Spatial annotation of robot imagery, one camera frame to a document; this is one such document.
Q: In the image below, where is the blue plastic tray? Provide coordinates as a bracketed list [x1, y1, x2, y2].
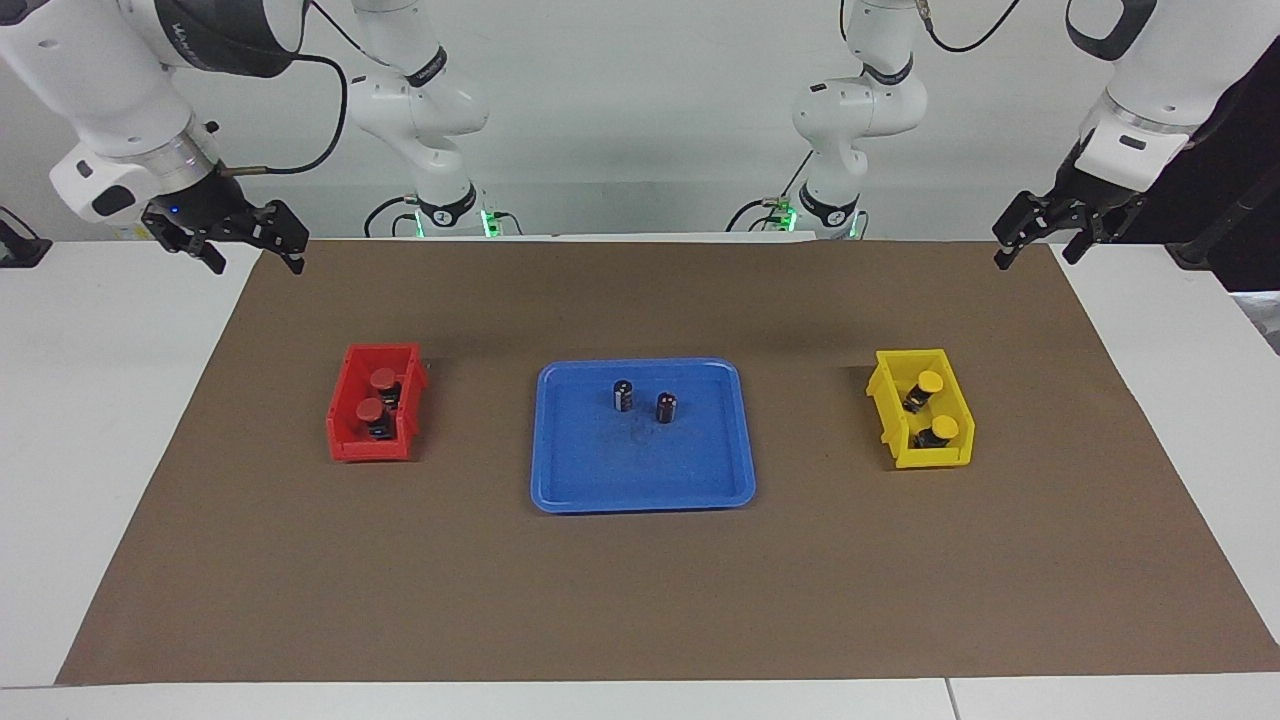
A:
[530, 358, 757, 515]

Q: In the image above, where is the red plastic bin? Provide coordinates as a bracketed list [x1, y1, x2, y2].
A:
[326, 343, 429, 463]

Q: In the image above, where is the black base cable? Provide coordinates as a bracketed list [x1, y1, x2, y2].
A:
[363, 193, 423, 239]
[725, 150, 816, 233]

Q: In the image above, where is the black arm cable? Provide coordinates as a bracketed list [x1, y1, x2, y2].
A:
[922, 0, 1023, 54]
[218, 0, 351, 179]

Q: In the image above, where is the black stand bar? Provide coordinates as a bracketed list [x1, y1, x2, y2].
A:
[1166, 180, 1280, 272]

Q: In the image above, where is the brown table mat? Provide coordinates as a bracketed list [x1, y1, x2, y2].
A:
[55, 238, 1280, 686]

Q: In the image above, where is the yellow plastic bin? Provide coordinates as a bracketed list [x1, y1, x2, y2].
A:
[866, 348, 976, 470]

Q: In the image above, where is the grey crumpled sheet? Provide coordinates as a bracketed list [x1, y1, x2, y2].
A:
[1228, 290, 1280, 357]

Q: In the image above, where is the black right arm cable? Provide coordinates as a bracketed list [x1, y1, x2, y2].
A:
[218, 0, 351, 179]

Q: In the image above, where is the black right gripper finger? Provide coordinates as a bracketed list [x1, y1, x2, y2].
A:
[235, 199, 310, 274]
[150, 220, 227, 274]

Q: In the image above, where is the black background panel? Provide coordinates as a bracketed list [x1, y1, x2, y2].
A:
[1138, 35, 1280, 293]

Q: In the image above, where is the black table clamp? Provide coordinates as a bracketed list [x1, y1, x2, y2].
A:
[0, 205, 53, 269]

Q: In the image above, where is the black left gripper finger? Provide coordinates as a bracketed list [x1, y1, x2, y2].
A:
[1061, 205, 1141, 267]
[992, 190, 1067, 272]

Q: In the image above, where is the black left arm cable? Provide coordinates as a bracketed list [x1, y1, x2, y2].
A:
[922, 0, 1023, 54]

